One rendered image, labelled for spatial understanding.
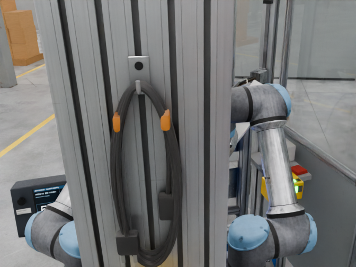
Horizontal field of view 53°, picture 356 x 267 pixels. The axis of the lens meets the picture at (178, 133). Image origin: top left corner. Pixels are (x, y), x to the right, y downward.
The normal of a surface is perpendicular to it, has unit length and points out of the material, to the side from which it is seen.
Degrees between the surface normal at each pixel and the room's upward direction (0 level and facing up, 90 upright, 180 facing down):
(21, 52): 90
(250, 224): 8
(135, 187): 90
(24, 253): 0
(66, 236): 8
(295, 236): 56
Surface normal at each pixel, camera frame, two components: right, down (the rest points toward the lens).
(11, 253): -0.03, -0.91
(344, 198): -0.97, 0.13
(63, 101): 0.02, 0.40
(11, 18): -0.20, 0.40
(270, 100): 0.16, -0.18
